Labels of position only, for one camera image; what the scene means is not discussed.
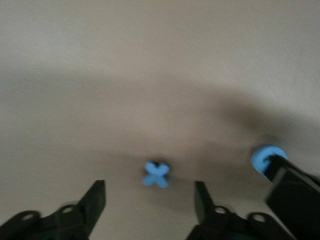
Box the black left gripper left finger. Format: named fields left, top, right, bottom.
left=0, top=179, right=106, bottom=240

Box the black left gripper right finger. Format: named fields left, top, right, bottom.
left=184, top=181, right=298, bottom=240

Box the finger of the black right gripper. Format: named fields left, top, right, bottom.
left=264, top=153, right=320, bottom=240

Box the blue foam letter G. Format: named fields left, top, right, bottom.
left=250, top=143, right=288, bottom=177

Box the blue foam letter x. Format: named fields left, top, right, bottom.
left=141, top=160, right=171, bottom=189

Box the brown table cover sheet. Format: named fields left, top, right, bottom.
left=0, top=0, right=320, bottom=240

